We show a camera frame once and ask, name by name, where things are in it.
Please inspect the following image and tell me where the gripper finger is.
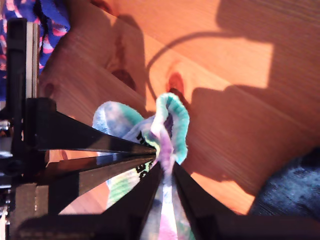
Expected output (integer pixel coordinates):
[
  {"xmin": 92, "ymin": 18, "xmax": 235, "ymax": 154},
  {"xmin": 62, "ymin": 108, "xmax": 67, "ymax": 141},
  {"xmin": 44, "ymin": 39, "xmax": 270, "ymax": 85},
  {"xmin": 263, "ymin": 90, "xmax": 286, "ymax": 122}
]
[
  {"xmin": 45, "ymin": 152, "xmax": 157, "ymax": 215},
  {"xmin": 171, "ymin": 161, "xmax": 236, "ymax": 240},
  {"xmin": 99, "ymin": 161, "xmax": 163, "ymax": 240},
  {"xmin": 25, "ymin": 97, "xmax": 157, "ymax": 154}
]

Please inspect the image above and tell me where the pastel tie-dye sock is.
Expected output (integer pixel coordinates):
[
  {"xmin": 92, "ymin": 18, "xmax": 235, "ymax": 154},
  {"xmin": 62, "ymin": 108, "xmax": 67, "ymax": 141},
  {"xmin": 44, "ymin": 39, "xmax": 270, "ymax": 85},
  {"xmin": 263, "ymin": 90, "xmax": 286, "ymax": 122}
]
[{"xmin": 91, "ymin": 92, "xmax": 196, "ymax": 240}]

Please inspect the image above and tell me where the purple sock with pink squares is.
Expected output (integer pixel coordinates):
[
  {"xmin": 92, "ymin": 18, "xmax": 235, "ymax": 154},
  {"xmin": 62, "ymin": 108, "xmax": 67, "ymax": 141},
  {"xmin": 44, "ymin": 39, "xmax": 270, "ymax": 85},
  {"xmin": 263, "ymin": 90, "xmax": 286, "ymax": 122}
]
[{"xmin": 0, "ymin": 0, "xmax": 71, "ymax": 102}]

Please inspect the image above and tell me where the dark grey sock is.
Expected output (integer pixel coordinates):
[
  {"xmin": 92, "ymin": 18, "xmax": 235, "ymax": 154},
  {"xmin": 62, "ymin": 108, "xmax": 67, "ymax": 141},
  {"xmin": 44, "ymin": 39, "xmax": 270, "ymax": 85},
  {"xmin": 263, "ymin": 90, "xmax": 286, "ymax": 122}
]
[{"xmin": 248, "ymin": 146, "xmax": 320, "ymax": 217}]

